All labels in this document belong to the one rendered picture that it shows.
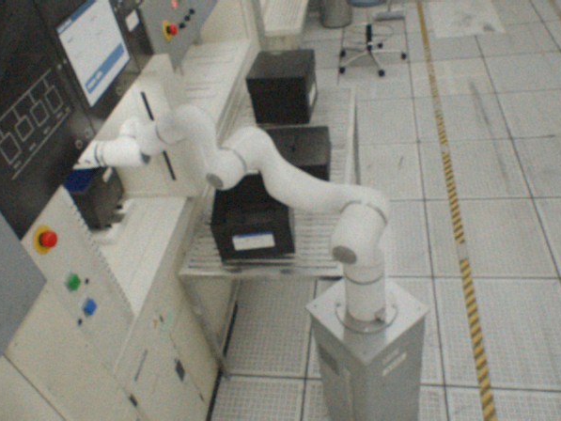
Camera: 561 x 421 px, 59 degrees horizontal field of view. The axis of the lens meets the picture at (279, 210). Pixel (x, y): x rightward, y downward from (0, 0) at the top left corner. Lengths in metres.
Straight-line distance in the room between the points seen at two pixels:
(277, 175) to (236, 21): 1.93
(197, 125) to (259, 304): 1.47
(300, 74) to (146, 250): 1.07
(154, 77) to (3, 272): 0.84
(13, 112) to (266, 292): 1.81
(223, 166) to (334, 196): 0.30
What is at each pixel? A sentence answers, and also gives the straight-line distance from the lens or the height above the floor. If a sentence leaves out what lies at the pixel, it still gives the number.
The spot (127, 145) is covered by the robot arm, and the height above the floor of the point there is 1.24.
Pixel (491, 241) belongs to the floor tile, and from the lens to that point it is 2.91.
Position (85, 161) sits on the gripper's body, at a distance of 1.75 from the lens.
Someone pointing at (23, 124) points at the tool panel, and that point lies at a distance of 1.20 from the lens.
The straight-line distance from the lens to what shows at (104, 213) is 1.87.
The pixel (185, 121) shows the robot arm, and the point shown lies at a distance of 1.37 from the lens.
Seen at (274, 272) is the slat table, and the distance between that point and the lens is 1.74.
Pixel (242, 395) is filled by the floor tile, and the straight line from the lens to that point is 2.39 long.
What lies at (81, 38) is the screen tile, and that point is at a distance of 1.44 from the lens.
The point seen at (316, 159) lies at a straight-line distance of 2.03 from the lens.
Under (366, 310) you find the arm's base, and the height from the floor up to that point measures 0.83.
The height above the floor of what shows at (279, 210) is 0.77.
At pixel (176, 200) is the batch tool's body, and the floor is 0.87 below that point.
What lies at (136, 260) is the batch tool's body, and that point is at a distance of 1.80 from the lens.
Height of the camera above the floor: 2.06
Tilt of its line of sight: 41 degrees down
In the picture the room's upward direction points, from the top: 11 degrees counter-clockwise
